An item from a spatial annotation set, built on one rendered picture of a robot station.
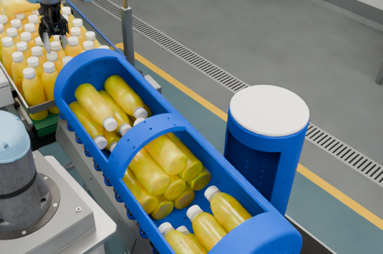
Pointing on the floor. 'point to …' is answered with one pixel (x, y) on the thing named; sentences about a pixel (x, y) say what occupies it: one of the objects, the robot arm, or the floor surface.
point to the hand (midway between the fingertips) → (55, 47)
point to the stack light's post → (126, 21)
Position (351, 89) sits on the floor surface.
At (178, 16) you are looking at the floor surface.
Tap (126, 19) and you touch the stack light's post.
